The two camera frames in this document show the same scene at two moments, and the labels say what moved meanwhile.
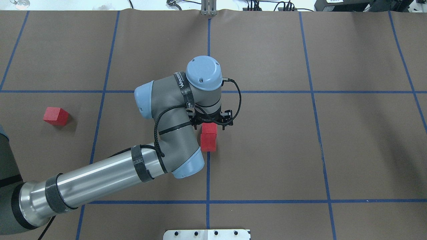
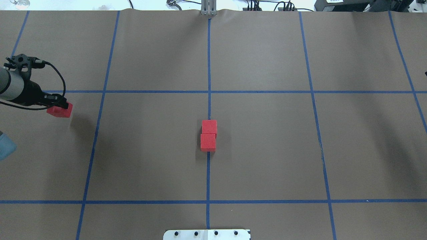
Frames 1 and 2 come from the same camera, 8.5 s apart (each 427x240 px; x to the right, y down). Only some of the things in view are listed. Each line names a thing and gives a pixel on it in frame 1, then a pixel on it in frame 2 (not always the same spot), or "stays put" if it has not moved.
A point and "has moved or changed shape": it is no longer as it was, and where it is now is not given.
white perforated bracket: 206,234 stays put
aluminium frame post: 208,8 stays put
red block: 208,142 stays put
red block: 56,116 has moved or changed shape
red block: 209,128 stays put
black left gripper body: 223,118 to 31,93
